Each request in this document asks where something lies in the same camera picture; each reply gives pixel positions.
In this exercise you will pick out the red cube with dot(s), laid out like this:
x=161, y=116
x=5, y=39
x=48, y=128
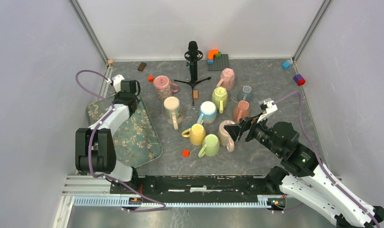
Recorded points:
x=185, y=153

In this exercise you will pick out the purple red block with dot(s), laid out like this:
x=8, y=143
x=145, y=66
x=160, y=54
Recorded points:
x=299, y=79

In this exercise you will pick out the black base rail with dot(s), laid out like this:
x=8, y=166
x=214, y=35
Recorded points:
x=204, y=189

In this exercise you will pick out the small grey-blue mug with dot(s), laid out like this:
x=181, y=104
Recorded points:
x=245, y=94

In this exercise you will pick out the floral green tray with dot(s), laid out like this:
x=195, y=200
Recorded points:
x=136, y=141

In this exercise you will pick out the blue white mug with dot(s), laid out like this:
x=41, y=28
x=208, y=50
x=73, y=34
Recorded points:
x=207, y=113

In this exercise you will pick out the wooden block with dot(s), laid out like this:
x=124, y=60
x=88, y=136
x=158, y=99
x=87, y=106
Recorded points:
x=195, y=94

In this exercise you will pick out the brown block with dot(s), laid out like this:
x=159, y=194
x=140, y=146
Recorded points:
x=142, y=66

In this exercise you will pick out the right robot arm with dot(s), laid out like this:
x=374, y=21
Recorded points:
x=303, y=177

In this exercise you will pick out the orange curved block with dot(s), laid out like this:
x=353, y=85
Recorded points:
x=212, y=53

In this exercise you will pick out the iridescent pink mug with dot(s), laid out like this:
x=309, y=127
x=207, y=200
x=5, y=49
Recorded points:
x=224, y=136

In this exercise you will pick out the black microphone on tripod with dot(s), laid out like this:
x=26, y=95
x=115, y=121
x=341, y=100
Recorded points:
x=193, y=55

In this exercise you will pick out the salmon flower mug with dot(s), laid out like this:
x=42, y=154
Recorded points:
x=241, y=110

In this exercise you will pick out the pink ghost pattern mug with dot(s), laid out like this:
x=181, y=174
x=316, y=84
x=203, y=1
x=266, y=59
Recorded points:
x=165, y=87

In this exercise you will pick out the blue block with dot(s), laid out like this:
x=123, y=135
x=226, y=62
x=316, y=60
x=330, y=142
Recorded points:
x=287, y=64

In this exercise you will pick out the light green mug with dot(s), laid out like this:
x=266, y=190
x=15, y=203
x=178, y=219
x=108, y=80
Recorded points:
x=210, y=146

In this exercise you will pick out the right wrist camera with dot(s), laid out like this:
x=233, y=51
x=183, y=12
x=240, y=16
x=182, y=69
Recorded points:
x=268, y=107

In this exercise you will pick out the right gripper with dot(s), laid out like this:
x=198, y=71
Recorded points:
x=250, y=123

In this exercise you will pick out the yellow mug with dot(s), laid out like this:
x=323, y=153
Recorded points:
x=196, y=134

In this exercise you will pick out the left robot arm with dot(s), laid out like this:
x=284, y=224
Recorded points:
x=94, y=146

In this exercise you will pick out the grey lego baseplate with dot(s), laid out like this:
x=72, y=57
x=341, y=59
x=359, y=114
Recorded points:
x=219, y=63

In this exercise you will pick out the pink octagonal mug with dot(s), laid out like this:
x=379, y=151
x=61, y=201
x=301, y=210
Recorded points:
x=227, y=79

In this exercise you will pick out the tall seashell cream mug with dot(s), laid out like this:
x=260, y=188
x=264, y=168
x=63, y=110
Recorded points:
x=173, y=111

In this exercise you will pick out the yellow-green octagonal mug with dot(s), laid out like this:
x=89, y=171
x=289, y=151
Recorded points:
x=220, y=97

